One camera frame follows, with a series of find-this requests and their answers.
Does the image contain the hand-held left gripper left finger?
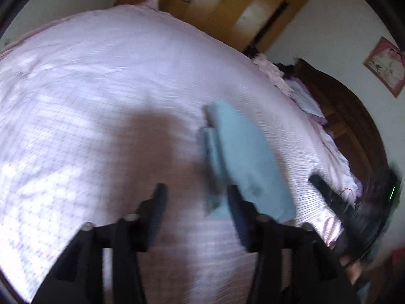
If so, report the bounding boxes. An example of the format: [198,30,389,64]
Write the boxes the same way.
[32,183,168,304]

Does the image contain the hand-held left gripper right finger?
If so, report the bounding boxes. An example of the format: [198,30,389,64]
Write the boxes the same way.
[226,184,359,304]

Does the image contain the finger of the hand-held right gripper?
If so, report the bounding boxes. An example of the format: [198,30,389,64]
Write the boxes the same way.
[309,175,355,223]

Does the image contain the light blue pants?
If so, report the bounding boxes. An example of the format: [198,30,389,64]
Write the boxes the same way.
[198,100,296,221]

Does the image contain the dark wooden headboard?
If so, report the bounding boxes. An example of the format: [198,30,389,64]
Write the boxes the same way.
[293,58,393,197]

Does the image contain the lilac ruffled pillow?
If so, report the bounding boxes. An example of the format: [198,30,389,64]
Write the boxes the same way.
[285,79,329,126]

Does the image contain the pink plaid bedspread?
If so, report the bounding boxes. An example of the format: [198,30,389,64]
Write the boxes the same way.
[0,0,363,304]

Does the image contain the dark cloth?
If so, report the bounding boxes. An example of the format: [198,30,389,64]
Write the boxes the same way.
[275,63,297,77]

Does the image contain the pink ruffled pillow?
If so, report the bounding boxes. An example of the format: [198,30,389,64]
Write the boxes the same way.
[251,54,286,95]

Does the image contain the wooden wardrobe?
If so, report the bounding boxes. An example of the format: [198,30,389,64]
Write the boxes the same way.
[114,0,312,53]

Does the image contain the framed wall poster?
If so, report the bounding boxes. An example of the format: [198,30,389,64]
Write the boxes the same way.
[363,36,405,99]

